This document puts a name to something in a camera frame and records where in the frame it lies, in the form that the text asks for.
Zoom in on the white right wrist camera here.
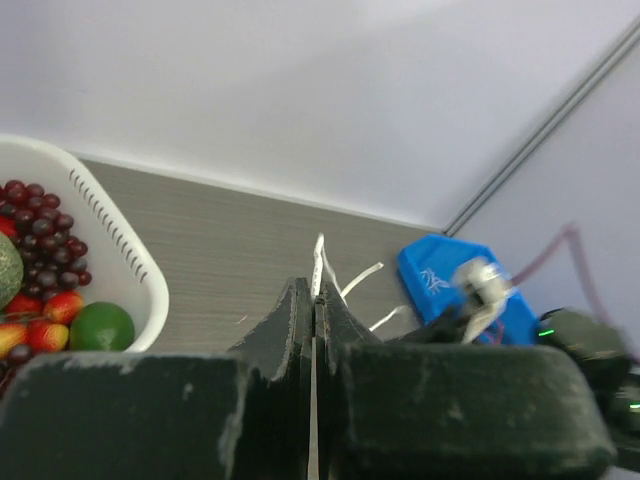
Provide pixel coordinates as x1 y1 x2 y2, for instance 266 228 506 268
453 257 515 344

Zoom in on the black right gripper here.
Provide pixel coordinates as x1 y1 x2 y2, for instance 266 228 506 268
315 282 617 479

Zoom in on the green melon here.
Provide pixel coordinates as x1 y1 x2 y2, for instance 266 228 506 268
0 234 24 309

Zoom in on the red grape bunch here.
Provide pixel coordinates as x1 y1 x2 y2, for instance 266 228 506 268
1 179 93 301

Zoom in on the blue plastic divided bin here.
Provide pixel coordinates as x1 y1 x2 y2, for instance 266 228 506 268
397 234 537 346

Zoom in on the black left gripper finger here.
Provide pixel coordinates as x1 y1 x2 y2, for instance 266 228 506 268
1 278 313 479

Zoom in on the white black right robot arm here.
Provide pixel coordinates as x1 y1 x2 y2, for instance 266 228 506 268
315 284 639 479

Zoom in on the white plastic fruit basket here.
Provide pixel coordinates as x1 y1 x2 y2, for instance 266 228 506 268
1 134 169 352

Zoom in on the green lime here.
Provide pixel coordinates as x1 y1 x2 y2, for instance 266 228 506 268
69 302 135 351

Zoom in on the white thin cable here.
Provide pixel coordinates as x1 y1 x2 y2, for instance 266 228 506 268
421 267 451 296
306 232 411 480

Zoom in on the small cherry fruit cluster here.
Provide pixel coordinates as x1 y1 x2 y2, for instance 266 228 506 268
1 291 85 365

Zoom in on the aluminium corner frame post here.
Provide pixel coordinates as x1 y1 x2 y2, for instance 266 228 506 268
441 16 639 237

